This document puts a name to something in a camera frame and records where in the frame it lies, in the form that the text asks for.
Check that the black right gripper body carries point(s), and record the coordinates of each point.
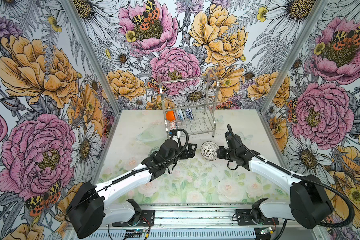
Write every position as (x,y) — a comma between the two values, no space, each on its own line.
(226,153)

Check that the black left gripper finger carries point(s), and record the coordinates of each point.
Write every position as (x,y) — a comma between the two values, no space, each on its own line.
(188,155)
(191,147)

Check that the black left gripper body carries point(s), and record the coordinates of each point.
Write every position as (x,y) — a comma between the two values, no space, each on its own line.
(178,152)

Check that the green patterned bowl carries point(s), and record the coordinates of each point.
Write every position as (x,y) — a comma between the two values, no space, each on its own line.
(157,148)

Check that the white brown lattice bowl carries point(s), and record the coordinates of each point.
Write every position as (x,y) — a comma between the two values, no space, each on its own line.
(209,151)

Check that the dark blue dotted bowl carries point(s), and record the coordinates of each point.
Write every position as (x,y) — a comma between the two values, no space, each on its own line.
(189,114)

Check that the blue floral bowl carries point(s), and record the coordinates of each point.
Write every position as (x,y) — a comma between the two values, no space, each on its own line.
(180,115)

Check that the plain orange bowl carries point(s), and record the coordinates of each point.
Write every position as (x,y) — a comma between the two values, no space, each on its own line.
(170,116)

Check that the steel two-tier dish rack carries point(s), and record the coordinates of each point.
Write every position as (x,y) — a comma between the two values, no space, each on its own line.
(197,93)

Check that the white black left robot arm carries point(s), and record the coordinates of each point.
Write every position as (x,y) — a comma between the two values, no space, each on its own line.
(93,205)

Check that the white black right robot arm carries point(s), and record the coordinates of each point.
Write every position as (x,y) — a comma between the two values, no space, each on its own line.
(308,203)

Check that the green circuit board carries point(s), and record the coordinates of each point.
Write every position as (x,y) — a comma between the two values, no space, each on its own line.
(137,234)

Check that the white perforated vent strip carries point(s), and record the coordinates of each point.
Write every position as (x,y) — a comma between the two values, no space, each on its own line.
(179,234)

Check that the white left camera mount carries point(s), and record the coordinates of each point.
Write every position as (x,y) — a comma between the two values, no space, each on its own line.
(176,139)

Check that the aluminium mounting rail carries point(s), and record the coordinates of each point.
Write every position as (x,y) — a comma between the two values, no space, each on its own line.
(195,216)

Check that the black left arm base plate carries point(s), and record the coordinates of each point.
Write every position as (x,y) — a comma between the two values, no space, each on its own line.
(145,219)

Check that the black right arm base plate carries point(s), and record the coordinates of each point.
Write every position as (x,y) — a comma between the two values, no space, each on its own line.
(244,217)

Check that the right aluminium frame post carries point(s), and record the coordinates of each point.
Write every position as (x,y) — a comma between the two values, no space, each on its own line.
(301,38)

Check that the aluminium frame post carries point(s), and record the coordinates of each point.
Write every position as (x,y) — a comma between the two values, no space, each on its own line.
(80,31)
(301,38)

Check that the left aluminium frame post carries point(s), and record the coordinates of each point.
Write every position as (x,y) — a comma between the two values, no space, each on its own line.
(80,31)

